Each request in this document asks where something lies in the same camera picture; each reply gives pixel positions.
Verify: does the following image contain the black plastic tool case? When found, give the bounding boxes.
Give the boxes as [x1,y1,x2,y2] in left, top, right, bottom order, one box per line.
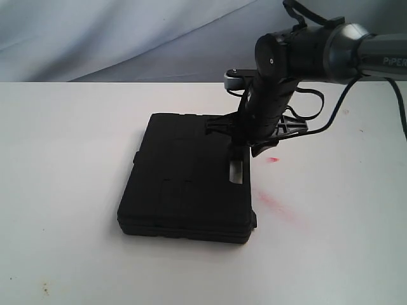
[117,113,257,244]

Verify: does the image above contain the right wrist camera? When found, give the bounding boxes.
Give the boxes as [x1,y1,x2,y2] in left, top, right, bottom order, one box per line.
[223,69,256,91]

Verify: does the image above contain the grey backdrop cloth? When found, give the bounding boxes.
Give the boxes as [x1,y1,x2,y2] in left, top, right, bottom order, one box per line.
[0,0,407,84]

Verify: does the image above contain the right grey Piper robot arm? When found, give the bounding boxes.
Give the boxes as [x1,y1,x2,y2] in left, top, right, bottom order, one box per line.
[205,22,406,156]

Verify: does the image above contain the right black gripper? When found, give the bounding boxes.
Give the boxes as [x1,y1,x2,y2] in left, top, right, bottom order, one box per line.
[205,78,308,166]

